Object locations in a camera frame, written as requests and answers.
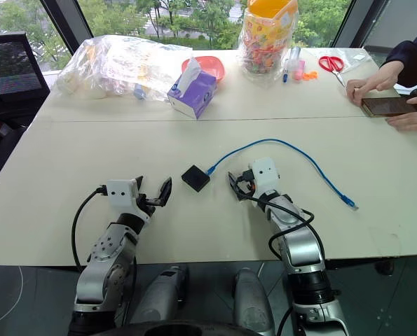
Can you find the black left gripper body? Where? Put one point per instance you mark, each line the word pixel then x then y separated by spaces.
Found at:
pixel 148 203

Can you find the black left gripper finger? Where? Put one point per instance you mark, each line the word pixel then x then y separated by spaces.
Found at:
pixel 166 192
pixel 140 182

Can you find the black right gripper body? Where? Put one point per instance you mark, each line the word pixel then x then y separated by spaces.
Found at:
pixel 248 187

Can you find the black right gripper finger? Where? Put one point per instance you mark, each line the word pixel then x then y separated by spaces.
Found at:
pixel 233 176
pixel 235 189

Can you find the dark smartphone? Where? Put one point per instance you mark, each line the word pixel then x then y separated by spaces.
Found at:
pixel 390 106

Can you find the person's dark sleeved right forearm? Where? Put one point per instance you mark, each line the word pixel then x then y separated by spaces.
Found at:
pixel 413 59

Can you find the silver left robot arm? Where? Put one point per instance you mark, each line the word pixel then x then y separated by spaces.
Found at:
pixel 106 252

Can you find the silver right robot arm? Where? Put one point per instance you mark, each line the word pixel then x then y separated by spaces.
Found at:
pixel 301 246

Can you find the small black box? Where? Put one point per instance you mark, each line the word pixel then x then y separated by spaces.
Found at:
pixel 195 178

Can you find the person's right hand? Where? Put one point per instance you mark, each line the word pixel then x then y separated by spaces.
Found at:
pixel 369 84

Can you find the person's left hand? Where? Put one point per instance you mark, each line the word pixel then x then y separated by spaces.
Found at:
pixel 415 120

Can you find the purple tissue box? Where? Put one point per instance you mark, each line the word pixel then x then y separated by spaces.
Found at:
pixel 194 94

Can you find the grey rounded robot leg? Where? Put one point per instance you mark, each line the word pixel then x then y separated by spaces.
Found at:
pixel 252 304
pixel 160 297

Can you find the red plastic bowl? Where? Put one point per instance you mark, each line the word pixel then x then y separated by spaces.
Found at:
pixel 213 68

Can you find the blue pen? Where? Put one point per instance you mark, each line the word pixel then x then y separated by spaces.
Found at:
pixel 285 73

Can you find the clear bag of packaged goods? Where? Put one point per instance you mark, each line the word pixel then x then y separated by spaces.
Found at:
pixel 120 66

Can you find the small orange plastic pieces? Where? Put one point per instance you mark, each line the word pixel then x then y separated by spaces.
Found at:
pixel 310 75

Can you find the dark rounded robot torso rim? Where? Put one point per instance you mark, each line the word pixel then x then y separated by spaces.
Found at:
pixel 180 329

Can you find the orange tub of colourful candies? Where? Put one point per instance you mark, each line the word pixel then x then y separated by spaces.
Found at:
pixel 264 38

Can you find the dark shoe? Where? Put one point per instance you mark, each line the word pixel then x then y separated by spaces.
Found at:
pixel 384 267

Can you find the clear flat plastic bag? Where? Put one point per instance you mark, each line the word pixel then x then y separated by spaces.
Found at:
pixel 355 57

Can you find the black mesh office chair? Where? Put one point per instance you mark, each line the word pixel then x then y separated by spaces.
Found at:
pixel 10 75

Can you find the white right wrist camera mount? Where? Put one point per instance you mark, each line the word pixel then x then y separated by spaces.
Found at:
pixel 266 173

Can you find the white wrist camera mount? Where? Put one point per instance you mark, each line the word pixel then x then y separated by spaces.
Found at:
pixel 266 173
pixel 120 194

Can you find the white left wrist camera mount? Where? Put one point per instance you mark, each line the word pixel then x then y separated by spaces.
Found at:
pixel 120 194

